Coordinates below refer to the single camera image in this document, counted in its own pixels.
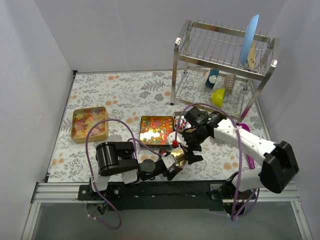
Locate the round gold lid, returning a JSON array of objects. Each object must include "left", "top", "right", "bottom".
[{"left": 171, "top": 148, "right": 187, "bottom": 168}]

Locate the gold tin with lollipops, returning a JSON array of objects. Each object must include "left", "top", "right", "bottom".
[{"left": 173, "top": 111, "right": 194, "bottom": 134}]

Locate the gold tin with jelly candies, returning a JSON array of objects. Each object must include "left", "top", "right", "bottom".
[{"left": 139, "top": 115, "right": 174, "bottom": 148}]

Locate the magenta plastic scoop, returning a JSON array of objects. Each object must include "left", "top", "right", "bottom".
[{"left": 238, "top": 122, "right": 256, "bottom": 170}]

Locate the gold tin with pale candies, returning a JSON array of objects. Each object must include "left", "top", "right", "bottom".
[{"left": 70, "top": 106, "right": 109, "bottom": 144}]

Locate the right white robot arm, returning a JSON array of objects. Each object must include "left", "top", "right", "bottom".
[{"left": 178, "top": 106, "right": 299, "bottom": 199}]

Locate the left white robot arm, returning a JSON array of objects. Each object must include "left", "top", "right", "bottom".
[{"left": 89, "top": 141, "right": 182, "bottom": 200}]

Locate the yellow-green plastic bowl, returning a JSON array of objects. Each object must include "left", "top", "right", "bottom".
[{"left": 211, "top": 88, "right": 226, "bottom": 108}]

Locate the floral tablecloth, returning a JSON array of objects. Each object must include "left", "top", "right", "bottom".
[{"left": 47, "top": 69, "right": 280, "bottom": 183}]

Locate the teal cup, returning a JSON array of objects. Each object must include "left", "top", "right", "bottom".
[{"left": 205, "top": 69, "right": 219, "bottom": 89}]

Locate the patterned mug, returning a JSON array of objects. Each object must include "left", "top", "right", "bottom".
[{"left": 223, "top": 74, "right": 236, "bottom": 94}]

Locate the steel dish rack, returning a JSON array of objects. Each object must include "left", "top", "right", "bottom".
[{"left": 170, "top": 20, "right": 280, "bottom": 122}]

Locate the cream patterned plate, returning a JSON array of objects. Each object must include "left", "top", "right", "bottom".
[{"left": 246, "top": 41, "right": 256, "bottom": 71}]

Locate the blue plate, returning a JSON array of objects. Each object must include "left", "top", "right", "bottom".
[{"left": 239, "top": 14, "right": 260, "bottom": 67}]

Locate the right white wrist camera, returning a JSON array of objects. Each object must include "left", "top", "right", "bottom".
[{"left": 167, "top": 131, "right": 188, "bottom": 148}]

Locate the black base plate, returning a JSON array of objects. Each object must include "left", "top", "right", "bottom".
[{"left": 77, "top": 180, "right": 236, "bottom": 211}]

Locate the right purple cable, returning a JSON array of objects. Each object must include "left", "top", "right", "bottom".
[{"left": 174, "top": 102, "right": 260, "bottom": 221}]

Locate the aluminium rail frame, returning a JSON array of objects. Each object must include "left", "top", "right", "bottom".
[{"left": 22, "top": 182, "right": 312, "bottom": 240}]

